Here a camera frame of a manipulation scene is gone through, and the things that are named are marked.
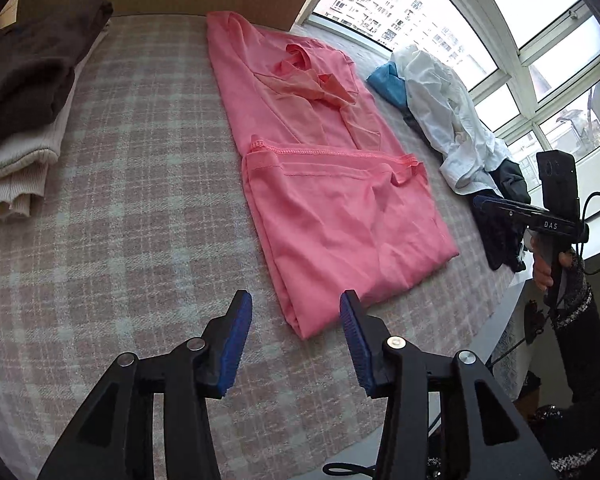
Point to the blue garment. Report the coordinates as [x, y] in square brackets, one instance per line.
[387, 82]

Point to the folded brown garment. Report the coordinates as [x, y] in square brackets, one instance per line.
[25, 70]

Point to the white shirt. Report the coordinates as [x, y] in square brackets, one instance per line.
[445, 110]

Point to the pink shirt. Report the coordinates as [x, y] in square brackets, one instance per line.
[320, 200]

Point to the person's right hand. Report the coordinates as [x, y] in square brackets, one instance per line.
[540, 270]

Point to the person's right forearm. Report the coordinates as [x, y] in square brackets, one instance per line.
[590, 340]

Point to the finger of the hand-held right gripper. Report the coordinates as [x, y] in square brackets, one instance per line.
[510, 214]
[492, 202]

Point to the black garment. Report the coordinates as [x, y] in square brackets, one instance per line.
[502, 240]

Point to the white window frame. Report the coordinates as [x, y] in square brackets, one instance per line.
[485, 0]

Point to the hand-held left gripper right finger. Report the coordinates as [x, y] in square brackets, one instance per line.
[355, 345]

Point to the folded beige knit garment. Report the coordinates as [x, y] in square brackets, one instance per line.
[20, 175]

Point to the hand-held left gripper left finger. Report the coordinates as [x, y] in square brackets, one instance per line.
[235, 345]

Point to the apartment buildings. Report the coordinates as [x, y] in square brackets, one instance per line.
[405, 5]

